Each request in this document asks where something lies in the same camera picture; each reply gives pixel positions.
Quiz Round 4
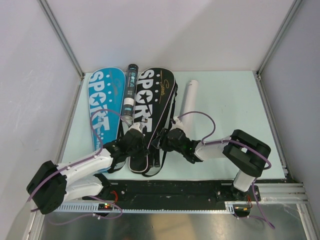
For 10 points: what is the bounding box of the black shuttlecock tube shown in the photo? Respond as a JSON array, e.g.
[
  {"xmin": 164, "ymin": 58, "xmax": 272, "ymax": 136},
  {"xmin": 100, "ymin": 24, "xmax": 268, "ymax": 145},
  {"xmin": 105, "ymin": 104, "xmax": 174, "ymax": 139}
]
[{"xmin": 121, "ymin": 63, "xmax": 139, "ymax": 124}]

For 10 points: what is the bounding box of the white shuttlecock tube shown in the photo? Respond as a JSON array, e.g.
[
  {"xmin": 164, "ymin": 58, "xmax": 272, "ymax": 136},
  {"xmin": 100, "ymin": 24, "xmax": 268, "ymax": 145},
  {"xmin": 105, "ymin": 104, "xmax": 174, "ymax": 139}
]
[{"xmin": 180, "ymin": 79, "xmax": 199, "ymax": 132}]

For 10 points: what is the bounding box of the black sport racket cover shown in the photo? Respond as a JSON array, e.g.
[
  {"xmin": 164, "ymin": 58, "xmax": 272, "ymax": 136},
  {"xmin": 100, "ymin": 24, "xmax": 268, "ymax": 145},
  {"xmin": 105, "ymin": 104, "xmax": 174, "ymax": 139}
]
[{"xmin": 128, "ymin": 67, "xmax": 178, "ymax": 178}]

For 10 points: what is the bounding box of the blue sport racket cover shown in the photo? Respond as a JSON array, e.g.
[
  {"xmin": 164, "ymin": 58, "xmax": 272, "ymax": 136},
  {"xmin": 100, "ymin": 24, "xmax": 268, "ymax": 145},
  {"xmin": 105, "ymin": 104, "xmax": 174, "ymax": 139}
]
[{"xmin": 88, "ymin": 67, "xmax": 126, "ymax": 150}]

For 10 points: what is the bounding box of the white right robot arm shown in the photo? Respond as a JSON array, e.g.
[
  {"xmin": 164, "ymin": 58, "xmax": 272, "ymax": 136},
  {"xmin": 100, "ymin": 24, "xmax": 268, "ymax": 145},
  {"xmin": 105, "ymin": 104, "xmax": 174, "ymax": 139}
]
[{"xmin": 151, "ymin": 127, "xmax": 272, "ymax": 201}]

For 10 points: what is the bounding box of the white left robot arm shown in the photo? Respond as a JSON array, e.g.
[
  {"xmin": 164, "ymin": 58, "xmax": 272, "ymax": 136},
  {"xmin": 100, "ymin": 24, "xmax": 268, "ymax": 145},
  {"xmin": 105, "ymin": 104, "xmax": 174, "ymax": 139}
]
[{"xmin": 26, "ymin": 128, "xmax": 147, "ymax": 215}]

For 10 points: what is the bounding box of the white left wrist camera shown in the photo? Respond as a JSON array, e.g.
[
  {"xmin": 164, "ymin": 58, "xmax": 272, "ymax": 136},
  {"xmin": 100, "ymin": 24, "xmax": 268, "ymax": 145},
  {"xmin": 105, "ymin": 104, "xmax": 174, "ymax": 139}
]
[{"xmin": 128, "ymin": 122, "xmax": 143, "ymax": 133}]

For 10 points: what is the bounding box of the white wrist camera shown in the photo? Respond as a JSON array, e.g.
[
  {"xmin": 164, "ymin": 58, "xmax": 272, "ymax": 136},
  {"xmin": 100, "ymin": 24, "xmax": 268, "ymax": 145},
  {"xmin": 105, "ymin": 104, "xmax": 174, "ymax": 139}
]
[
  {"xmin": 128, "ymin": 122, "xmax": 143, "ymax": 133},
  {"xmin": 171, "ymin": 116, "xmax": 185, "ymax": 131}
]

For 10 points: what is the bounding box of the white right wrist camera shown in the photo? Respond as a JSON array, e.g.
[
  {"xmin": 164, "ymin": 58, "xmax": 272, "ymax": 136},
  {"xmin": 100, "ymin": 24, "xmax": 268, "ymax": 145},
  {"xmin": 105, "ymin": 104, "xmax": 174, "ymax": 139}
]
[{"xmin": 171, "ymin": 116, "xmax": 185, "ymax": 131}]

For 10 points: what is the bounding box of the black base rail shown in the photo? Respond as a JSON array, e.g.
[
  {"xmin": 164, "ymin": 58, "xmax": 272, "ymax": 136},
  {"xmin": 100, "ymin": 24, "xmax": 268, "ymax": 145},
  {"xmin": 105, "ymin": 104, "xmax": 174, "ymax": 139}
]
[{"xmin": 99, "ymin": 180, "xmax": 261, "ymax": 211}]

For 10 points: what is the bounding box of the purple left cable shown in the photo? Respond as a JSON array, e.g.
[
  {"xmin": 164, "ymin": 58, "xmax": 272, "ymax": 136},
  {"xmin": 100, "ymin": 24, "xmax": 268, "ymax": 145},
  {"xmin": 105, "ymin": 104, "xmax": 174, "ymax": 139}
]
[{"xmin": 25, "ymin": 108, "xmax": 136, "ymax": 226}]

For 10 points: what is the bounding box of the grey aluminium frame post left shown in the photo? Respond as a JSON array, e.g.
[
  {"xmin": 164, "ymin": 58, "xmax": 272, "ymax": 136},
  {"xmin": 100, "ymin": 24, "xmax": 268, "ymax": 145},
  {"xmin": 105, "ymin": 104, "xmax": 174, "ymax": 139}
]
[{"xmin": 37, "ymin": 0, "xmax": 85, "ymax": 80}]

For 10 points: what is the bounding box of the grey aluminium frame post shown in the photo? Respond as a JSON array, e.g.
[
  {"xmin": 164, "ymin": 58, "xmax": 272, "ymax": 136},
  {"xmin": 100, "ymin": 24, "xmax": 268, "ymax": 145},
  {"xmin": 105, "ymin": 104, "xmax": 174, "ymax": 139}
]
[
  {"xmin": 256, "ymin": 0, "xmax": 305, "ymax": 76},
  {"xmin": 37, "ymin": 0, "xmax": 85, "ymax": 80}
]

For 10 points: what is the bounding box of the grey aluminium frame post right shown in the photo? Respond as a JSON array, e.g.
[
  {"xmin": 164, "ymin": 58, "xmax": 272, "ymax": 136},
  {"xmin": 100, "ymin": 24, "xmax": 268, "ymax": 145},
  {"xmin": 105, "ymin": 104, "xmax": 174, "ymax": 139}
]
[{"xmin": 256, "ymin": 0, "xmax": 305, "ymax": 76}]

